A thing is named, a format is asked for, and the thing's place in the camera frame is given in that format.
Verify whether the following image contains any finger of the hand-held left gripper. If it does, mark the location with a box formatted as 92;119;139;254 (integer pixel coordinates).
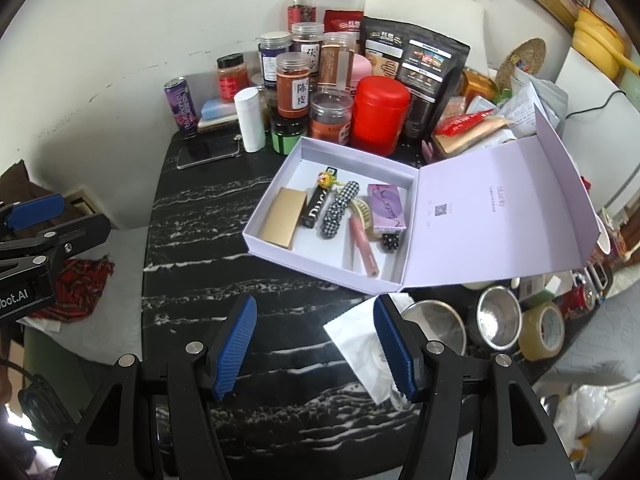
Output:
0;214;111;271
0;194;66;235

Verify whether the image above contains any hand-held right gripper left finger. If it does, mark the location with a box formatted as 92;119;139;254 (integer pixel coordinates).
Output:
52;294;258;480

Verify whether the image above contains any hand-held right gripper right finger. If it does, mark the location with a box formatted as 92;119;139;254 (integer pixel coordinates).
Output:
372;295;578;480

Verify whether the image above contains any pink lip gloss tube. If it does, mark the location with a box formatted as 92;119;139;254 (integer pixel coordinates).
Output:
348;216;381;278

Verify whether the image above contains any black polka dot hair tie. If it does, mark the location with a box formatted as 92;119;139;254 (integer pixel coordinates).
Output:
379;230;403;256

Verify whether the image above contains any gold cardboard box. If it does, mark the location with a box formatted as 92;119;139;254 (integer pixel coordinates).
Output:
258;187;308;251

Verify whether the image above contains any small purple cosmetics box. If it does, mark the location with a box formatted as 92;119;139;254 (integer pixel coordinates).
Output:
366;183;405;233

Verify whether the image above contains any cream plastic hair clip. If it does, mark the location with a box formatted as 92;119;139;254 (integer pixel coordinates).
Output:
347;199;381;241

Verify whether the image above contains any black white gingham hair tie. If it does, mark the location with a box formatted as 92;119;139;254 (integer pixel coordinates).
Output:
316;180;362;240

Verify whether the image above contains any long black cosmetics box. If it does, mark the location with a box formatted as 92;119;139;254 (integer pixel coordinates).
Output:
298;165;341;231

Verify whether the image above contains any lavender gift box with lid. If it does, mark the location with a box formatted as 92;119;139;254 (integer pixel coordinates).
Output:
242;102;603;295

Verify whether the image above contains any lollipop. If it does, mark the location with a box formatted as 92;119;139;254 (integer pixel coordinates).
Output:
314;170;346;192

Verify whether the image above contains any brown cloth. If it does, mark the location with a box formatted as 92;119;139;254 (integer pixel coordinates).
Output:
0;160;61;206

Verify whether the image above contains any white paper napkin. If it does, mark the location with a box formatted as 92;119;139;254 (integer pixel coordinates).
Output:
322;292;416;403

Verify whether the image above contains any red plaid cloth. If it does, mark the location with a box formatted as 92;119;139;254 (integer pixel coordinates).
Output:
30;255;116;322

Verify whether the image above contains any stainless steel mug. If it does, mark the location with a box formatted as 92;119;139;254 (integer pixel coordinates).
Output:
467;285;523;351

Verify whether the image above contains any beige packing tape roll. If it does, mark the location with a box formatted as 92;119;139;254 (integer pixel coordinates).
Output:
517;300;566;362

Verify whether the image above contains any black smartphone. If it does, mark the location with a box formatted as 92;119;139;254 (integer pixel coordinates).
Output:
175;134;242;170

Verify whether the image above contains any purple drink can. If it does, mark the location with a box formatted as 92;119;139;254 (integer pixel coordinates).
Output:
164;77;198;136

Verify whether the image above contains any red drink can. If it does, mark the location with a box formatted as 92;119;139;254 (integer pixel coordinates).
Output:
557;282;598;321

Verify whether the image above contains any blue case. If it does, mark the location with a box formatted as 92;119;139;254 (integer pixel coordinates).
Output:
200;97;238;121

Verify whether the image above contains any white plastic bag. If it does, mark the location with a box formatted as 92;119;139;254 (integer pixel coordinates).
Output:
545;380;640;461

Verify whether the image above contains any white cylindrical tube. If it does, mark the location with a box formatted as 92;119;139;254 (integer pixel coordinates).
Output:
234;86;266;153

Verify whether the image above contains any spice jar with red label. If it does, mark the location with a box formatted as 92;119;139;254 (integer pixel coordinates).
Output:
216;54;249;103

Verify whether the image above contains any gold paper packet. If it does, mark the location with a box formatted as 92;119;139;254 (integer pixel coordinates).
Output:
432;115;516;158

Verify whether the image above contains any white ceramic mug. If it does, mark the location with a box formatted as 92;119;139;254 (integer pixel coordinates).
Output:
590;220;626;281

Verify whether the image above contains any red canister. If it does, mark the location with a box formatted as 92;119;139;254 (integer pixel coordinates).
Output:
349;76;411;157

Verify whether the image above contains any clear jar with orange label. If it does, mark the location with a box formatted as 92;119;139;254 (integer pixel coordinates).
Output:
308;91;355;148

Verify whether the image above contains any red snack packet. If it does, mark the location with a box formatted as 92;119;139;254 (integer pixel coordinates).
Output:
432;110;501;137

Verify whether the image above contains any clear jar of orange-brown peel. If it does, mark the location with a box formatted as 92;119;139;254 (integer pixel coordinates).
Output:
276;51;313;121

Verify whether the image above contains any jar with dark blue label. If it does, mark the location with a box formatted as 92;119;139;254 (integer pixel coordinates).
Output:
258;31;293;88

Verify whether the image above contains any orange packet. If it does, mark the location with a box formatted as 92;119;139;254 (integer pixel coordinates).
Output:
460;70;498;111

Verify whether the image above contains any jar with pink lid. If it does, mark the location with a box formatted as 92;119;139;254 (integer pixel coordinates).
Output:
350;54;373;93

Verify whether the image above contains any pile of printed papers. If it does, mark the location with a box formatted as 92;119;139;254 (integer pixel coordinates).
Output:
495;67;571;141

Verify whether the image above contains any black stand-up pouch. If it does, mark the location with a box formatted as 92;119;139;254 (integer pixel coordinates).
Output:
361;16;472;141

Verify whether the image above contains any tall jar with brown label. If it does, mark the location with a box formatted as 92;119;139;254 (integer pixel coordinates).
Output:
320;31;357;93

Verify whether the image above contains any jar with white label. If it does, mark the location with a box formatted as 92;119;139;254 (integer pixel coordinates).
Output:
291;22;326;76

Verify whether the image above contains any small jar of red contents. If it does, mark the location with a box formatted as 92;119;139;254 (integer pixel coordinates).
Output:
286;0;321;33

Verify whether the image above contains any round woven mat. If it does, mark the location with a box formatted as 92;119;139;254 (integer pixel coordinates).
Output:
492;37;548;96

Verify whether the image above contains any red foil pouch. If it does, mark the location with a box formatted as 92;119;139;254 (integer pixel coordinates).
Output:
322;9;365;36

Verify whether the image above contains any yellow plastic basin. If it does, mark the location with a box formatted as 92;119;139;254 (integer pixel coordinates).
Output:
571;7;640;81

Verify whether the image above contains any wooden picture frame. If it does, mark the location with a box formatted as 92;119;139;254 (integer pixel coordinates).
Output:
60;187;108;221

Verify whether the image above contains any black cable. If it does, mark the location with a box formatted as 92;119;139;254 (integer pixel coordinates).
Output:
0;355;76;456

